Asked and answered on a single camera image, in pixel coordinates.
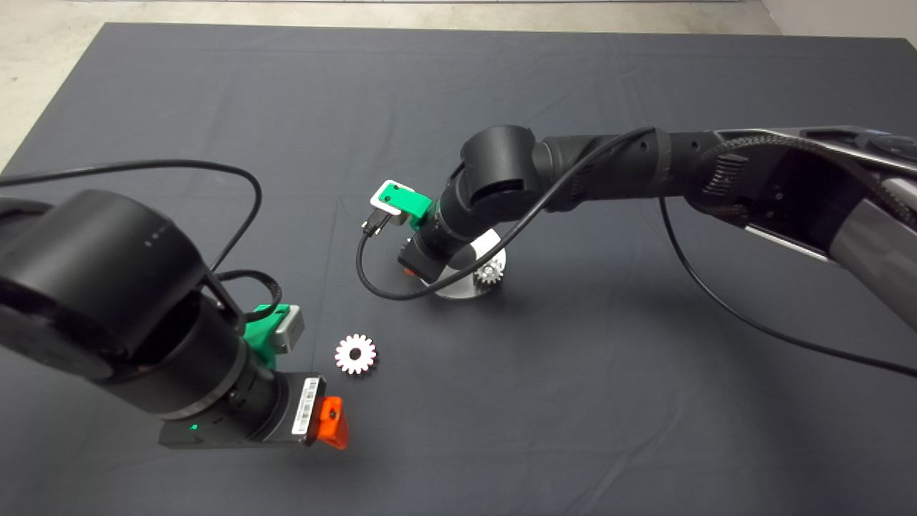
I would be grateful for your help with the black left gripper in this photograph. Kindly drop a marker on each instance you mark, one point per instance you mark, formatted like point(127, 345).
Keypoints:
point(301, 412)

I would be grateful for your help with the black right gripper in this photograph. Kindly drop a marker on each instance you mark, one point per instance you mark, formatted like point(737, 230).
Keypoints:
point(423, 264)

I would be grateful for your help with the larger steel gear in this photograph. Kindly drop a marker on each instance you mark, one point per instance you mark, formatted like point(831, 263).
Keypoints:
point(365, 365)

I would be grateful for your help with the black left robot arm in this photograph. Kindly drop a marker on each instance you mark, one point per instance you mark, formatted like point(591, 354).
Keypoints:
point(100, 272)

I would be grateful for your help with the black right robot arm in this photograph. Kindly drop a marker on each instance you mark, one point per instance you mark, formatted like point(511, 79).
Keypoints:
point(609, 168)

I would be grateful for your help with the small steel gear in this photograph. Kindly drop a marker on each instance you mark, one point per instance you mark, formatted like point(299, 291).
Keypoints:
point(489, 274)

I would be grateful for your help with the round metal plate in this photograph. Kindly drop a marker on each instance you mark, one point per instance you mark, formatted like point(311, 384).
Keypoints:
point(466, 287)

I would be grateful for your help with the dark grey table cloth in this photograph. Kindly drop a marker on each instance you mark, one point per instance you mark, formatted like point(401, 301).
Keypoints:
point(573, 394)

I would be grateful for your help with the green right camera mount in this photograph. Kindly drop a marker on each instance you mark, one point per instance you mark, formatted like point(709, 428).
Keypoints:
point(408, 201)

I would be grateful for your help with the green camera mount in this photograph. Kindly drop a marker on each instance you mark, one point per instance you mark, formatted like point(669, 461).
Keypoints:
point(261, 337)
point(408, 201)

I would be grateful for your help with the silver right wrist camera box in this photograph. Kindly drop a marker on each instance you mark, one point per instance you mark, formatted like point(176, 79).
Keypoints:
point(380, 201)

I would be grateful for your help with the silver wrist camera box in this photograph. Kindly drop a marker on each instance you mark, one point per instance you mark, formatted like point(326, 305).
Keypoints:
point(380, 201)
point(290, 331)

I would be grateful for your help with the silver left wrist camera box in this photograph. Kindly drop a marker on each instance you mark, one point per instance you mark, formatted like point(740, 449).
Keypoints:
point(290, 331)

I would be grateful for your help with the green left camera mount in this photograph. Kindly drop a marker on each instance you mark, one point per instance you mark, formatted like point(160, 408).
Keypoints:
point(261, 337)

